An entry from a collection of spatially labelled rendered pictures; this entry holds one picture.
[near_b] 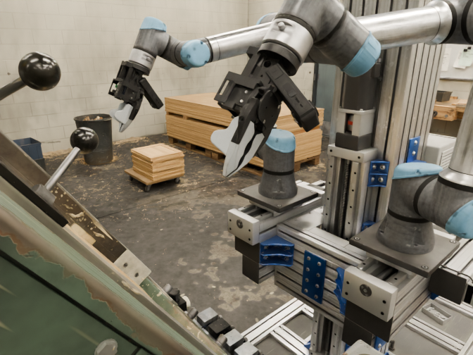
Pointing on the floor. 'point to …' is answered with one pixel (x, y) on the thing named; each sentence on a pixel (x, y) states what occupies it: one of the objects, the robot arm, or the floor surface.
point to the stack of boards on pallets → (312, 153)
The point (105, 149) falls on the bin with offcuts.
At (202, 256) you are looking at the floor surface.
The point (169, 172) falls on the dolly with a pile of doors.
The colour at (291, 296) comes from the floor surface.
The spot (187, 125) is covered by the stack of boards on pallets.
